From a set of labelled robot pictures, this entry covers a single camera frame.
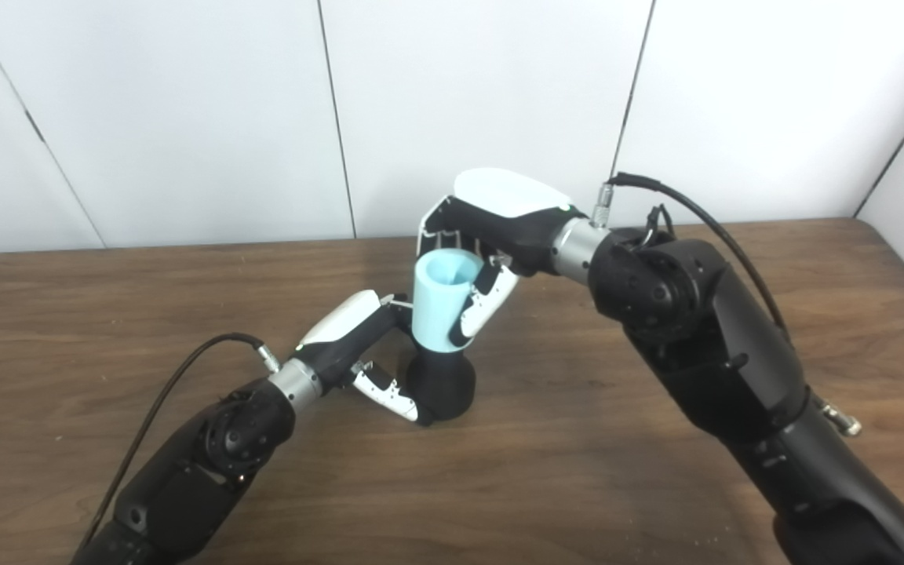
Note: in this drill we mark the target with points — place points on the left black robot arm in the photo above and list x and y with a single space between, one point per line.
193 471

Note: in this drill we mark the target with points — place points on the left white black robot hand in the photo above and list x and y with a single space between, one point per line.
342 326

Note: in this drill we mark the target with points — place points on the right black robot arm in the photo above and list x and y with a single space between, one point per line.
719 353

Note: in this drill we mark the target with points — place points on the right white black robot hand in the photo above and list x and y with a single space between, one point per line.
515 212

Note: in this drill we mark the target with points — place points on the black flared nozzle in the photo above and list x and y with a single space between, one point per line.
444 388

